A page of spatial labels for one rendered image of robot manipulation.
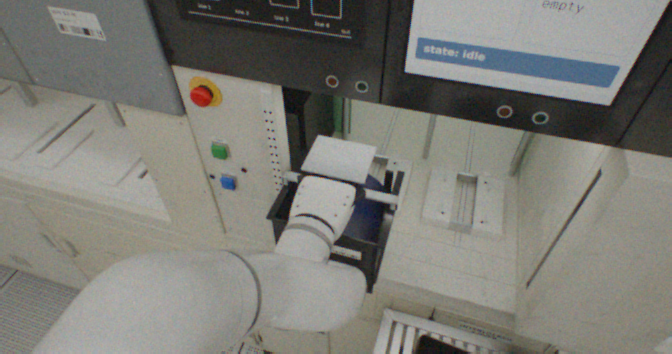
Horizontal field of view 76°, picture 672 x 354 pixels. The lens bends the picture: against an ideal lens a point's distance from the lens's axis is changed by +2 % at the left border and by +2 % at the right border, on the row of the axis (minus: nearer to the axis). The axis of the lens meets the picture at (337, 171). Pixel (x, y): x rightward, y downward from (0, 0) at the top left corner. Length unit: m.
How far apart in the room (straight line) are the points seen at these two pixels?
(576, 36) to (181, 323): 0.54
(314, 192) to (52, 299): 1.85
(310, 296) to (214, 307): 0.21
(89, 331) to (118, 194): 1.17
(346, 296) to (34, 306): 2.03
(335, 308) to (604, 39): 0.47
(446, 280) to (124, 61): 0.87
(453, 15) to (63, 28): 0.69
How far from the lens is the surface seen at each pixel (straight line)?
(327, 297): 0.54
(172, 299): 0.30
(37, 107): 1.94
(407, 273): 1.13
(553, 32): 0.63
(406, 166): 1.32
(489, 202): 1.28
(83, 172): 1.57
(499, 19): 0.62
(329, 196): 0.73
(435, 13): 0.62
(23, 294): 2.53
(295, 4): 0.67
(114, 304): 0.30
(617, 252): 0.85
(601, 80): 0.67
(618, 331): 1.17
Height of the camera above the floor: 1.83
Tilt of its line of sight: 46 degrees down
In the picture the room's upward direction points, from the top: straight up
